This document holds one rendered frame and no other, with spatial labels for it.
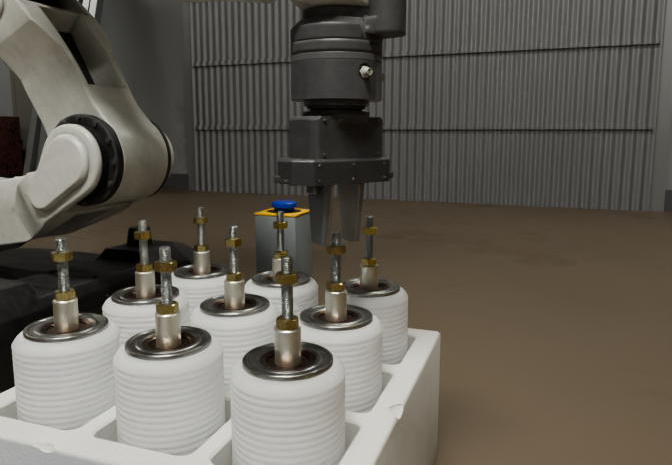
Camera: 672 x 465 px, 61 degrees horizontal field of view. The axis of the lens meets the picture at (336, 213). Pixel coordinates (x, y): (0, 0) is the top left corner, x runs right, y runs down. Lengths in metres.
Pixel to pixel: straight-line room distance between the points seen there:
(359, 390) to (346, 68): 0.30
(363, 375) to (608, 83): 3.10
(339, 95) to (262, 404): 0.27
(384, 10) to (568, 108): 3.04
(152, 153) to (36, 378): 0.48
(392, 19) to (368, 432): 0.36
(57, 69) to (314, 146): 0.58
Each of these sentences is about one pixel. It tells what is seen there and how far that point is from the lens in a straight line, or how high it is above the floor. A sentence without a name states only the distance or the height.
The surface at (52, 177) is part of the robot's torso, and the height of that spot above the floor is 0.37.
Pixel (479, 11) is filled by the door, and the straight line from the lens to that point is 3.63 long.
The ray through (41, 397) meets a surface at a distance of 0.60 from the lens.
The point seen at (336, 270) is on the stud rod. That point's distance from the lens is 0.57.
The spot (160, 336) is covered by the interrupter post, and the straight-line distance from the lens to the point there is 0.54.
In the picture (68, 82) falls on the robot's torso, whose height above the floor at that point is 0.52.
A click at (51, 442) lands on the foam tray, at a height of 0.18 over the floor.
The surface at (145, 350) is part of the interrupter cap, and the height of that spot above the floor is 0.25.
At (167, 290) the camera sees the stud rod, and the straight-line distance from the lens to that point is 0.53.
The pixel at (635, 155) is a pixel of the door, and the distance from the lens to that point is 3.55.
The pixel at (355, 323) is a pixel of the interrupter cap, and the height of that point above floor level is 0.25.
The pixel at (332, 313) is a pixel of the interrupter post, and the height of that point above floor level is 0.26.
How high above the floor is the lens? 0.44
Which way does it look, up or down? 8 degrees down
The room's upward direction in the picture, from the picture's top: straight up
